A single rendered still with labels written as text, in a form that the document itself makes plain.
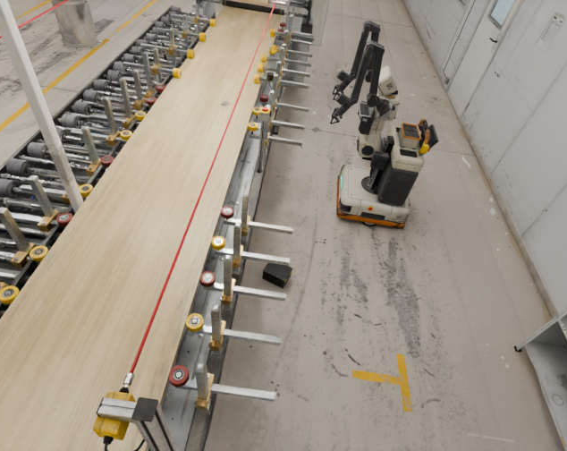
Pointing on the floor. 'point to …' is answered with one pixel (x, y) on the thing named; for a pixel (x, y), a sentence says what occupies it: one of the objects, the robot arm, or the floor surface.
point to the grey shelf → (562, 370)
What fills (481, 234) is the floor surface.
